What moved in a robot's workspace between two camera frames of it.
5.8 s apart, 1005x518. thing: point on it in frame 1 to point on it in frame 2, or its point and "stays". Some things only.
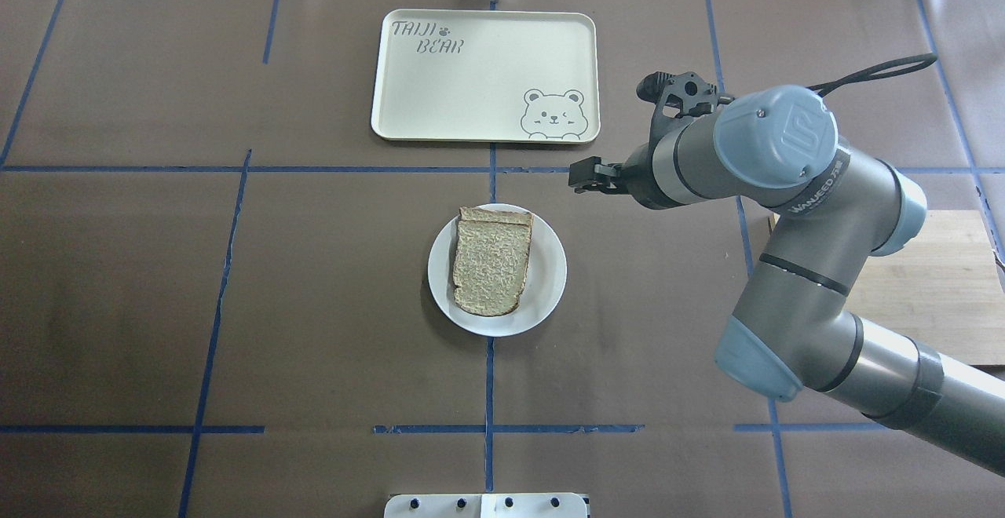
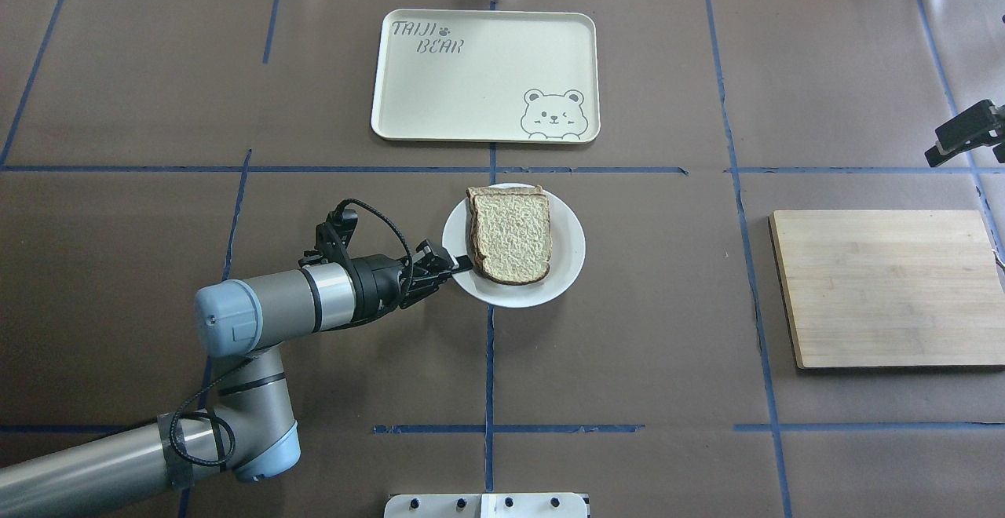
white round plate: [545, 281] to [568, 249]
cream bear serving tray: [487, 76] stays
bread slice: [502, 217] to [535, 189]
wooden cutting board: [944, 288] stays
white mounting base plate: [486, 505] stays
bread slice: [491, 263] to [513, 236]
